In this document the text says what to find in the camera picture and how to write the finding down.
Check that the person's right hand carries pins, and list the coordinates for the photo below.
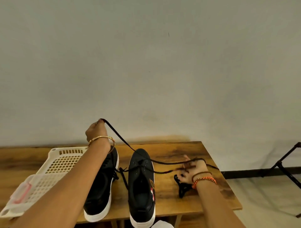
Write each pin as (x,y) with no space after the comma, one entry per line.
(195,171)

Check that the person's left hand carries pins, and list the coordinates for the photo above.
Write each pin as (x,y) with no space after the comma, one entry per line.
(96,131)

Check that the black shoelace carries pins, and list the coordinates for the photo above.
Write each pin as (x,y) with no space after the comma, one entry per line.
(122,138)
(182,188)

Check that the black sneaker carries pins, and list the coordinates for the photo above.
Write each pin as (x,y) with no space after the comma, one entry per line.
(141,197)
(101,192)

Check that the person's right forearm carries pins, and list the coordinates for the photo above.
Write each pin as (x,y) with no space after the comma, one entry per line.
(218,206)

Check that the person's left forearm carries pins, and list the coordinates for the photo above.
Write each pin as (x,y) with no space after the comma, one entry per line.
(59,195)

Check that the white plastic lattice basket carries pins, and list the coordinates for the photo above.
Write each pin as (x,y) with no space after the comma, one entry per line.
(61,159)

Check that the black tripod stand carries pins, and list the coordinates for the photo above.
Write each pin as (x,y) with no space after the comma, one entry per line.
(287,169)

